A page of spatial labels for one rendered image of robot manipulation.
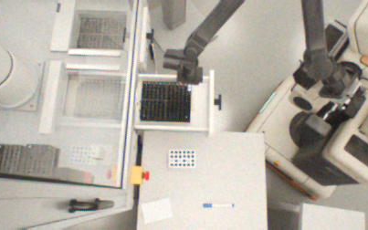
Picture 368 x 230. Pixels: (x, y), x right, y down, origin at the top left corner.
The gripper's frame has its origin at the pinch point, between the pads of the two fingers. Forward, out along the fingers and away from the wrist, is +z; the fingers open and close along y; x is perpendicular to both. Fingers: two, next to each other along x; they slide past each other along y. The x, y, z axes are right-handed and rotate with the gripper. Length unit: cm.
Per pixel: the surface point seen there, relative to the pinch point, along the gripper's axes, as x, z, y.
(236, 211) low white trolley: 52, 22, -23
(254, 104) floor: -24, 98, -53
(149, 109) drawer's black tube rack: 10.1, 7.9, 17.1
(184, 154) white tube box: 27.8, 18.3, 0.8
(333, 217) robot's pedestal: 53, 22, -67
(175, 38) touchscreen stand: -77, 94, 10
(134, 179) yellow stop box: 40.2, 7.0, 21.1
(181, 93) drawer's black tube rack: 0.7, 11.2, 3.3
